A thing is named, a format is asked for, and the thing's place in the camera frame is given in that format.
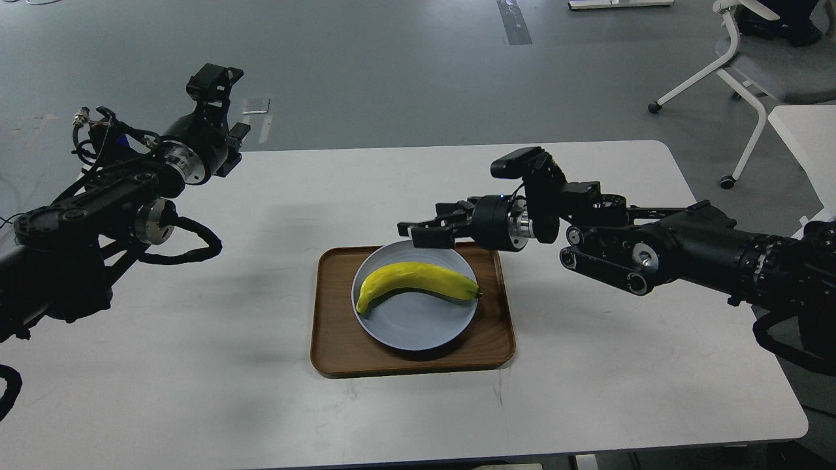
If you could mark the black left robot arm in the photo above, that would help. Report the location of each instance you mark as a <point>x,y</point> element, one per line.
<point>121,210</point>

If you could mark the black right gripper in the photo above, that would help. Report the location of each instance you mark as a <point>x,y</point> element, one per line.
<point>495,222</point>

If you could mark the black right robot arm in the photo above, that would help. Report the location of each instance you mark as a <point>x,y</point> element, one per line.
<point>637,249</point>

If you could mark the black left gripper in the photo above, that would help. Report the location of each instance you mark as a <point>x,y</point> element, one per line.
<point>200,148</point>

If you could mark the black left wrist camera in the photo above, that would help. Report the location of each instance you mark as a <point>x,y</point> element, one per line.
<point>106,142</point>

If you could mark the white office chair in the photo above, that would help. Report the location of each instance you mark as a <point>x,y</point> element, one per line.
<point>755,68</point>

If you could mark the brown wooden tray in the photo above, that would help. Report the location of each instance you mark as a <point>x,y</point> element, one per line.
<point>341,348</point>

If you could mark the white side table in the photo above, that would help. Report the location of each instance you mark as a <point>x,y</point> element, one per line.
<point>809,133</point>

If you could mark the yellow banana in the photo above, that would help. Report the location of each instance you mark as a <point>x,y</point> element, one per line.
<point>415,276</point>

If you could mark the light blue round plate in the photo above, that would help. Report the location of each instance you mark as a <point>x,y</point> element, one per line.
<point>414,318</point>

